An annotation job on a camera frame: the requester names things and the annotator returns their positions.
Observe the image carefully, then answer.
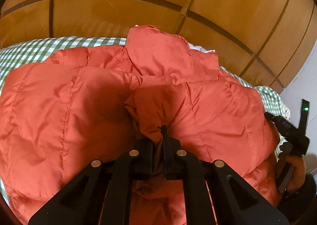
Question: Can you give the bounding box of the red quilted puffer jacket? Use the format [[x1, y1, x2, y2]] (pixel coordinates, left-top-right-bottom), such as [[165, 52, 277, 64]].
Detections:
[[0, 24, 283, 225]]

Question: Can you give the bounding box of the green checkered bed sheet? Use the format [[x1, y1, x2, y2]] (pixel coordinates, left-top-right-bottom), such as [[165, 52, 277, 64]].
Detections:
[[0, 36, 288, 206]]

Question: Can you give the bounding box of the floral bed cover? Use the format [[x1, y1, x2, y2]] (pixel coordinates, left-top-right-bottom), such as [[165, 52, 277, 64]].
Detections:
[[281, 104, 291, 121]]

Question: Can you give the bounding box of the person's right hand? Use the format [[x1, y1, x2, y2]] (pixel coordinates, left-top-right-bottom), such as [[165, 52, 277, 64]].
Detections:
[[268, 117, 308, 194]]

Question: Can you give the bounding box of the wooden wardrobe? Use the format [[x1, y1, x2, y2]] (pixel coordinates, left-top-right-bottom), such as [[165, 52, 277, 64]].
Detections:
[[1, 0, 316, 92]]

